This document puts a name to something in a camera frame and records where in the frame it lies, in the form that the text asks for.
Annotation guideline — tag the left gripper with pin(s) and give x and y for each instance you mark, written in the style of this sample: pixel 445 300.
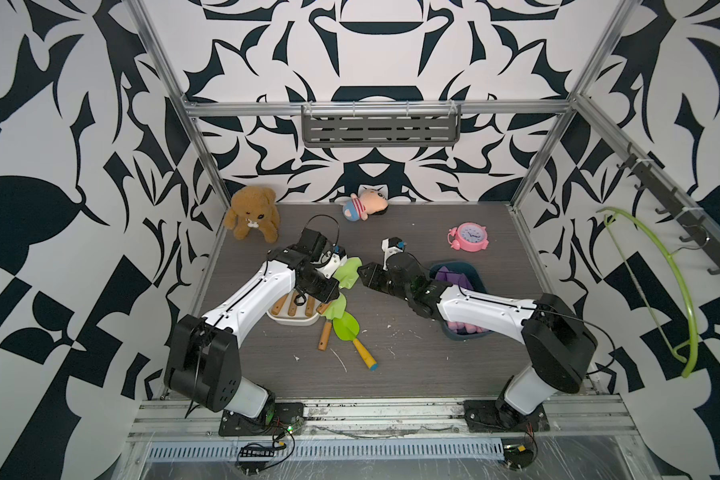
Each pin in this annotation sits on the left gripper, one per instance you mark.
pixel 331 290

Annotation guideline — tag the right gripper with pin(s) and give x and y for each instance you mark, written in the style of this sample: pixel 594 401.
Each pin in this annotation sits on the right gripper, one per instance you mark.
pixel 371 275

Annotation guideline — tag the purple scoop pink handle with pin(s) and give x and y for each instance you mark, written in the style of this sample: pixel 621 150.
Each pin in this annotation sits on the purple scoop pink handle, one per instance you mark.
pixel 454 277

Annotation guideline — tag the purple shovel pink handle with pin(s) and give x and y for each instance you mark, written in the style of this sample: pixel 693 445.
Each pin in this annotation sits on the purple shovel pink handle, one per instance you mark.
pixel 461 328

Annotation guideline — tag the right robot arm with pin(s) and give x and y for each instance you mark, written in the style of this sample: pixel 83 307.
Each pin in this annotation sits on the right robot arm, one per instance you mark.
pixel 559 345

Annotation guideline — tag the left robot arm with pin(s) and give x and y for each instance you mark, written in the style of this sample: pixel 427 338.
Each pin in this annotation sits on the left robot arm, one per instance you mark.
pixel 204 363

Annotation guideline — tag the white storage tray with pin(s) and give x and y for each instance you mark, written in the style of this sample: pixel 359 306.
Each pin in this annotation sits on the white storage tray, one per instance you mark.
pixel 292 313

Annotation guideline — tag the teal storage box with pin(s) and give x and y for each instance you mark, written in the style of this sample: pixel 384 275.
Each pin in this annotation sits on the teal storage box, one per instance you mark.
pixel 478 286

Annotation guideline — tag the black connector box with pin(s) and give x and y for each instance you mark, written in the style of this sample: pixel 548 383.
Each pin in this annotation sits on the black connector box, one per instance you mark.
pixel 518 457

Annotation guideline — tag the pink alarm clock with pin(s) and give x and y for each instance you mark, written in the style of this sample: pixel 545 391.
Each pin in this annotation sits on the pink alarm clock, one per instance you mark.
pixel 468 237

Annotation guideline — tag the small plush doll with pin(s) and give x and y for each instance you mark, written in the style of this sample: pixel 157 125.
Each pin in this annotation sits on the small plush doll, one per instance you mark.
pixel 362 206

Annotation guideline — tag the brown teddy bear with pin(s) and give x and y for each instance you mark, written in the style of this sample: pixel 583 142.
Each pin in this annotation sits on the brown teddy bear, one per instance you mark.
pixel 253 208

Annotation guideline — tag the green hoop hanger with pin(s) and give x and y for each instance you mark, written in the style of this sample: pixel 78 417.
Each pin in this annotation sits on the green hoop hanger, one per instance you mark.
pixel 667 301

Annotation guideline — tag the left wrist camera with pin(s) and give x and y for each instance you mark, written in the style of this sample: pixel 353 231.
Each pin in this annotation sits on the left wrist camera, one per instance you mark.
pixel 331 260

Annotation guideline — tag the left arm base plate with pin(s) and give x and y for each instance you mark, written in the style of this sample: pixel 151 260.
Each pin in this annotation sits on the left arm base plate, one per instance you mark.
pixel 275 416

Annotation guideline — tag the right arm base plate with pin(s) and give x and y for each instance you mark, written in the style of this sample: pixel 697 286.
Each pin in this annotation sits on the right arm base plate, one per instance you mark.
pixel 493 416

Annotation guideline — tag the black hook rail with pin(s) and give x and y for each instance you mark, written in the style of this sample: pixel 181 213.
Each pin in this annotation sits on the black hook rail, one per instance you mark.
pixel 702 232

